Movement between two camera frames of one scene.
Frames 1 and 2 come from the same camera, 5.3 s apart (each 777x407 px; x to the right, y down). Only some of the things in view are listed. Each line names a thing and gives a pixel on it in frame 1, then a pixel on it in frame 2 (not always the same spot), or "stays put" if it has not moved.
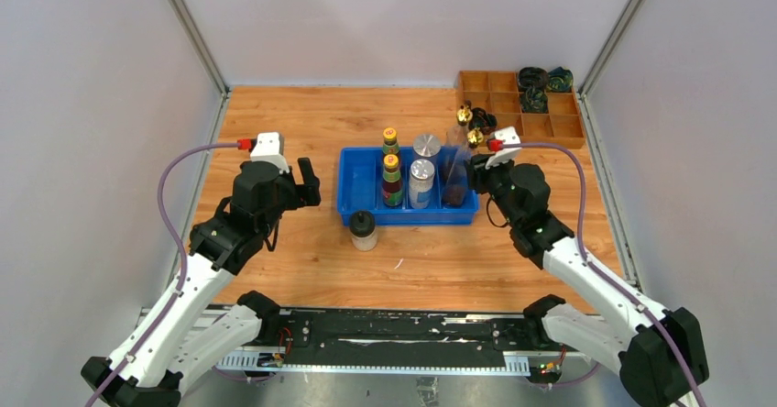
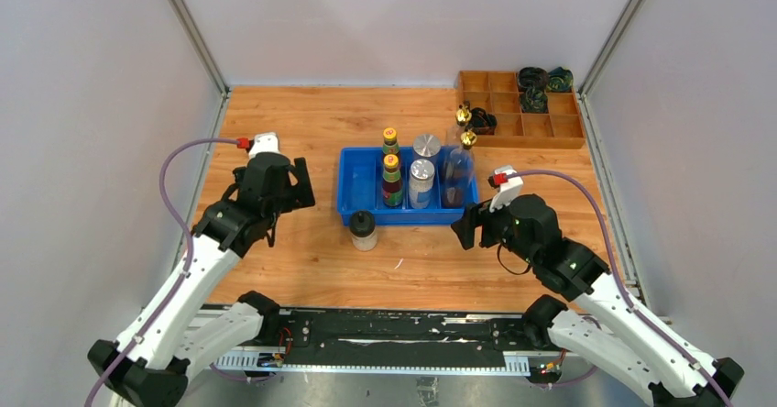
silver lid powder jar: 426,145 stays put
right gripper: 478,173 → 473,216
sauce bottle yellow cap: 390,145 stays put
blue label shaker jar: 421,183 stays put
